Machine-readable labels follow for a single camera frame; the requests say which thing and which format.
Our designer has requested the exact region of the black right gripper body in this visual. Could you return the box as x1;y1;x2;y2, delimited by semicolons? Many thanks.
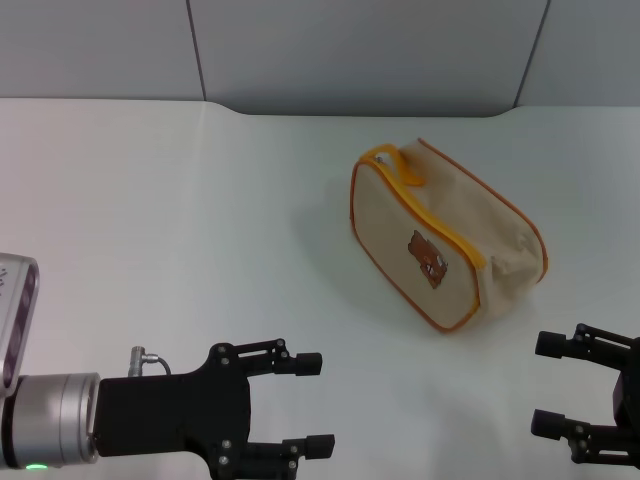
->
612;337;640;480

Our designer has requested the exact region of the left wrist cable connector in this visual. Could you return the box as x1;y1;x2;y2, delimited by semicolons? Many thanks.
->
130;345;172;377

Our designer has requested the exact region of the beige bear print food bag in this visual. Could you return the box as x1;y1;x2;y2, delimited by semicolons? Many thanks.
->
348;138;550;334

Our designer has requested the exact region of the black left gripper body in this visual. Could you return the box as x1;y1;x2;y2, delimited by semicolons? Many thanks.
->
94;341;252;480

